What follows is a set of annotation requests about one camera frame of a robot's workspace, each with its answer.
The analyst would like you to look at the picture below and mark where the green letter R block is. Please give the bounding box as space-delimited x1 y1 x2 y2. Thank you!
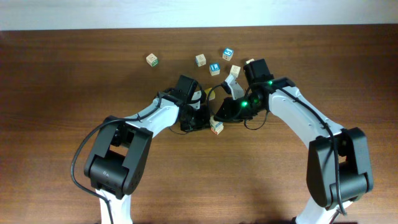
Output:
210 116 223 130

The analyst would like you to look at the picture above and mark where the red letter A block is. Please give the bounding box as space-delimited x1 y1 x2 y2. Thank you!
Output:
211 125 224 135

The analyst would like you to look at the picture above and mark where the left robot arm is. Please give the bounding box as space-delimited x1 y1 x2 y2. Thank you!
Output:
83 75 210 223

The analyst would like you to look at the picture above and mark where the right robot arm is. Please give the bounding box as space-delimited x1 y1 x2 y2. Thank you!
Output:
215 59 374 223

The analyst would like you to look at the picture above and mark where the yellow letter O block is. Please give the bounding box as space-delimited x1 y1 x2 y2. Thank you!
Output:
205 88 216 101

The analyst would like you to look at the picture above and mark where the plain wooden block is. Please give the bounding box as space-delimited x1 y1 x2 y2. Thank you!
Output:
229 65 241 78

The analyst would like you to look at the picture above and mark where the blue letter L block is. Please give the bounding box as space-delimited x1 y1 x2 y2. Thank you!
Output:
209 63 221 76

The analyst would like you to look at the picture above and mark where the green-sided right block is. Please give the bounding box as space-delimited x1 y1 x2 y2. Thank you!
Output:
245 58 254 65

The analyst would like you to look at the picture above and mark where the green-sided block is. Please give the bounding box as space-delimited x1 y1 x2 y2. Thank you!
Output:
245 58 254 65
146 54 159 67

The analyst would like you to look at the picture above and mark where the blue number five block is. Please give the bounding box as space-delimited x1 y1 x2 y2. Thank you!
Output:
222 48 234 61

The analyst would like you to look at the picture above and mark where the blue-sided plain block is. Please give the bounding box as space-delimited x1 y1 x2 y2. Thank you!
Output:
195 54 206 67

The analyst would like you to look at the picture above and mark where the far left green-sided block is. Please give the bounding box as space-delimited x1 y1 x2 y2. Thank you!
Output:
146 54 159 67

